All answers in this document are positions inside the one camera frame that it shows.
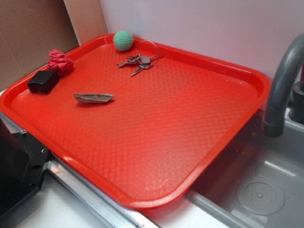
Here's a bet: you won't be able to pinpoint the grey plastic faucet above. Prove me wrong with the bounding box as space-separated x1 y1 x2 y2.
262 34 304 137

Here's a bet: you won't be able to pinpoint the grey plastic sink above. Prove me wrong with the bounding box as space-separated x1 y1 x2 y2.
186 111 304 228

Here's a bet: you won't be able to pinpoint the green crocheted ball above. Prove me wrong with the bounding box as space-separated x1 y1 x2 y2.
114 30 134 51

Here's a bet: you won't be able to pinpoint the red plastic tray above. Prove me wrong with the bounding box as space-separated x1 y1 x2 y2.
0 35 270 209

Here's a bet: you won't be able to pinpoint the brown cardboard panel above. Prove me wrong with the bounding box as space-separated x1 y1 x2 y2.
0 0 78 90

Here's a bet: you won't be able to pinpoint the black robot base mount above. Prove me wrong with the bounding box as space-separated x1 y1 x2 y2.
0 121 50 219

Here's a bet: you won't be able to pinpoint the metal rail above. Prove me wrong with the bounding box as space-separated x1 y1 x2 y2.
0 111 152 228

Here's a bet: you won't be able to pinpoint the small black box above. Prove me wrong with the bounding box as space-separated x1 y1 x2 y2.
27 70 60 94

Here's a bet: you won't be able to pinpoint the light wooden board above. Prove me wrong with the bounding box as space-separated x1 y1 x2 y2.
64 0 108 45

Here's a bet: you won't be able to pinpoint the crumpled red cloth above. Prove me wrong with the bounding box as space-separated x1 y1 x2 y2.
47 49 75 76

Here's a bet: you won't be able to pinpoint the silver keys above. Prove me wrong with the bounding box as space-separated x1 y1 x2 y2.
116 40 163 77

